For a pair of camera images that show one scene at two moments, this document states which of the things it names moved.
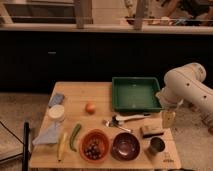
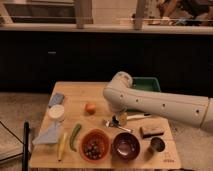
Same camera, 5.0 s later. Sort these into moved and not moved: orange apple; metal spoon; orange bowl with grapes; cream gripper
Moved: cream gripper
Not moved: orange apple; orange bowl with grapes; metal spoon
